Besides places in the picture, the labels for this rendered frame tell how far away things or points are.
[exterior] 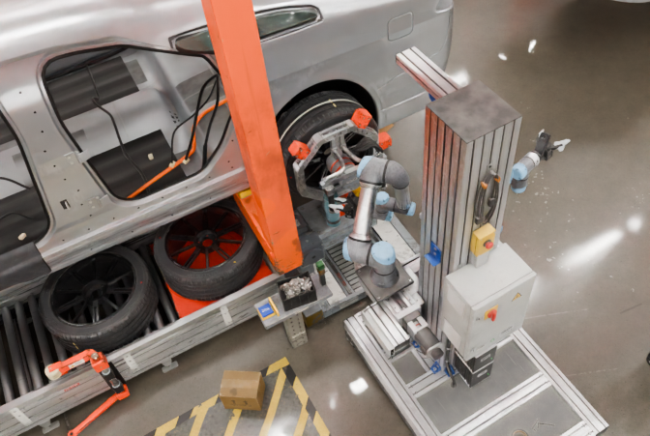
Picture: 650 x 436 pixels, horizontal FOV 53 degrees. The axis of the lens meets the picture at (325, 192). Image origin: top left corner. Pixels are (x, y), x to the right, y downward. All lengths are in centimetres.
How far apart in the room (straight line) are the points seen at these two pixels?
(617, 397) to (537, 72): 286
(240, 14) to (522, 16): 426
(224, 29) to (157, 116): 188
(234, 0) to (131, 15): 88
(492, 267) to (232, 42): 147
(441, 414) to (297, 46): 210
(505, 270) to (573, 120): 271
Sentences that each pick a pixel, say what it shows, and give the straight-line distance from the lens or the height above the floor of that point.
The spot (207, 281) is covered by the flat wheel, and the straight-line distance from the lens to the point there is 396.
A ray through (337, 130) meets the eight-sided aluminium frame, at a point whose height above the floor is 112.
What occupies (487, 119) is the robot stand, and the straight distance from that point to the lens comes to 244.
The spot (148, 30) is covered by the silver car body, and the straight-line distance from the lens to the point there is 333.
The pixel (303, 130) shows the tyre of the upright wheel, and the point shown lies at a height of 113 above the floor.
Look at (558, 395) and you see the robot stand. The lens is 390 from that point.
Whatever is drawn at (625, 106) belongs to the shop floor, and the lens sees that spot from 576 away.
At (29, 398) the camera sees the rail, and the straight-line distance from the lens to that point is 409.
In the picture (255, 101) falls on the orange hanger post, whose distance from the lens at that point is 289.
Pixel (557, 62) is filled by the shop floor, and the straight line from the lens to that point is 606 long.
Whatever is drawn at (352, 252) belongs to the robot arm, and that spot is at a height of 102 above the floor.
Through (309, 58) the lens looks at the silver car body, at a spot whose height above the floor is 150.
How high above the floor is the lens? 369
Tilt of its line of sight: 49 degrees down
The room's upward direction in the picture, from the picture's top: 8 degrees counter-clockwise
